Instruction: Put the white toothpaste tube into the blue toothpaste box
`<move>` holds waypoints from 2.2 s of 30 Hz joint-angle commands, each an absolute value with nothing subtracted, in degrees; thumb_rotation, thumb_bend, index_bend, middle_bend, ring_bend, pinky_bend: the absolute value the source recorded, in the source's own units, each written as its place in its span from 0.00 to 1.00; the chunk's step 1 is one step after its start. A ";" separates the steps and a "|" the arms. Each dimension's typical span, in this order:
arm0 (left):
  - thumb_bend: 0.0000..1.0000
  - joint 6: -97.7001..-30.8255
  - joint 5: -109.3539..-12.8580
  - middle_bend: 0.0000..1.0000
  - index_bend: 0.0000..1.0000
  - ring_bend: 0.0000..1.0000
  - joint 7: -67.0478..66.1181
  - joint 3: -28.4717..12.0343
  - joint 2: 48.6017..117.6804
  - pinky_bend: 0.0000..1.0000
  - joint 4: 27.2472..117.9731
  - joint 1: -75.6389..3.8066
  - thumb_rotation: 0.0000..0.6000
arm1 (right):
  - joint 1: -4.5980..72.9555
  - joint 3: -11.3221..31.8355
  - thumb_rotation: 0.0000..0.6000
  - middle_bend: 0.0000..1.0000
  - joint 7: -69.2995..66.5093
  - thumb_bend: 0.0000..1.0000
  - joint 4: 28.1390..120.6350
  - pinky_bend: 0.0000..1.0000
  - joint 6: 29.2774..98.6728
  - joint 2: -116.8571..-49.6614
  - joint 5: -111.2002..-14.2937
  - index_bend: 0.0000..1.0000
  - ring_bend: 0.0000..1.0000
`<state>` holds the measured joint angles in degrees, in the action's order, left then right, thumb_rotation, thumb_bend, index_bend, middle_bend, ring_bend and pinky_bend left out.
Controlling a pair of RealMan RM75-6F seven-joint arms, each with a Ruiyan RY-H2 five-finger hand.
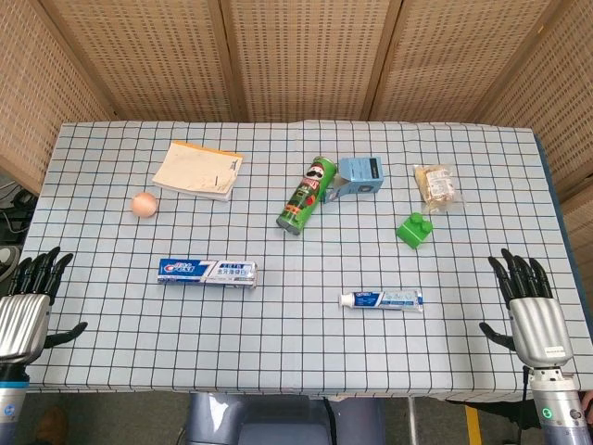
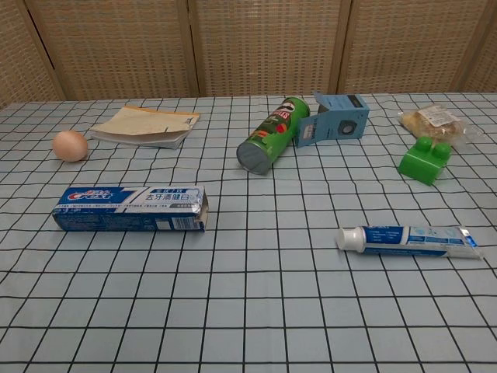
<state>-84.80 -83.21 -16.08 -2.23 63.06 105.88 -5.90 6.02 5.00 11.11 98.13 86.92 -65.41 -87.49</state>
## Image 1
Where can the cream notebook with orange spine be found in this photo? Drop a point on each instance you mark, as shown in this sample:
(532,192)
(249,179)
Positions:
(197,171)

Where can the blue checked tablecloth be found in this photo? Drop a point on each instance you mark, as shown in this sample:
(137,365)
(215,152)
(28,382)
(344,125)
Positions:
(287,343)

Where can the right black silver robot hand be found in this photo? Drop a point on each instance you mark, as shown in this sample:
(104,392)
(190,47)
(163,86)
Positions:
(539,329)

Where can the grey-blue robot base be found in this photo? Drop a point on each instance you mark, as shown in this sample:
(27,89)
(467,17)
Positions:
(278,422)

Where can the green Pringles can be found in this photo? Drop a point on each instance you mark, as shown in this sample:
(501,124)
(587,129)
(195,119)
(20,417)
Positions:
(306,197)

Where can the boxed toothpaste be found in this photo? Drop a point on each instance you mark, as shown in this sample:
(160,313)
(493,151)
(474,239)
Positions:
(208,273)

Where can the brown egg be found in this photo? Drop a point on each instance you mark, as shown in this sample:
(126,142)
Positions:
(144,205)

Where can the woven wooden folding screen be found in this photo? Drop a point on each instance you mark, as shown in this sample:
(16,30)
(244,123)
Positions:
(306,55)

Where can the white blue toothpaste tube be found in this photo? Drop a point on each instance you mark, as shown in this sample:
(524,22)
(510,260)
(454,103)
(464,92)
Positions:
(384,300)

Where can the white table leg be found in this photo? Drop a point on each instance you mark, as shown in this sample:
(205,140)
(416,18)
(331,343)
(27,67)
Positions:
(411,422)

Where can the bread in clear wrapper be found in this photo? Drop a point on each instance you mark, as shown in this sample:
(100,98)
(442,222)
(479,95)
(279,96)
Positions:
(437,187)

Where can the green toy building brick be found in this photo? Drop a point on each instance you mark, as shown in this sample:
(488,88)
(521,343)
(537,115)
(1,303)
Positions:
(413,232)

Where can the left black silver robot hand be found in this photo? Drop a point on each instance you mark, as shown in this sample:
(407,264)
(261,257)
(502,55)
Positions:
(23,324)

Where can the light blue open carton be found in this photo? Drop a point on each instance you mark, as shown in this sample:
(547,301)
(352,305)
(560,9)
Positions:
(361,174)

